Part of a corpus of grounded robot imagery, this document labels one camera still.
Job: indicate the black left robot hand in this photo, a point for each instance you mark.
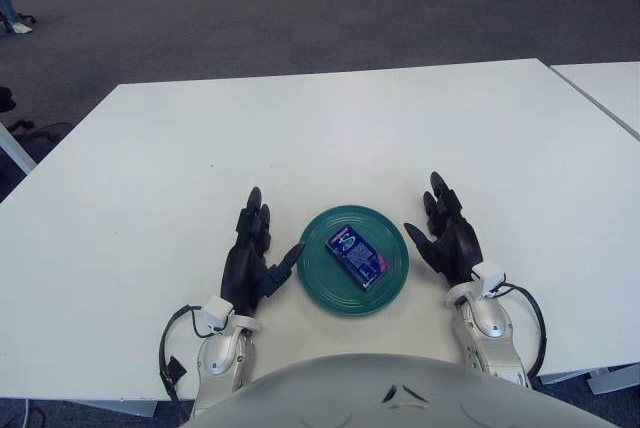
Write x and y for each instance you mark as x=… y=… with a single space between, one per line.
x=245 y=273

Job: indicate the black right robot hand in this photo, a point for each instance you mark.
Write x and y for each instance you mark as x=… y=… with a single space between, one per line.
x=457 y=253

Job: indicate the blue gum pack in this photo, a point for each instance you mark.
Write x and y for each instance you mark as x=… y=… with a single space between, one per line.
x=357 y=258

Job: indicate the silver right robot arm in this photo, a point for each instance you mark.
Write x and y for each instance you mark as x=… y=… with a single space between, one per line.
x=490 y=333

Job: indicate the round green plate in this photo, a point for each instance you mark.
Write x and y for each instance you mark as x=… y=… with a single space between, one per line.
x=320 y=278

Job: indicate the grey robot torso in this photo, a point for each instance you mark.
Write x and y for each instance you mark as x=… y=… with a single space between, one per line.
x=400 y=398

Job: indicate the person leg with white shoe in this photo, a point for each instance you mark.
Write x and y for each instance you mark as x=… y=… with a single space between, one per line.
x=9 y=10

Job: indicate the grey table frame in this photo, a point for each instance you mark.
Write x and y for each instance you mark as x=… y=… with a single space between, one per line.
x=605 y=383

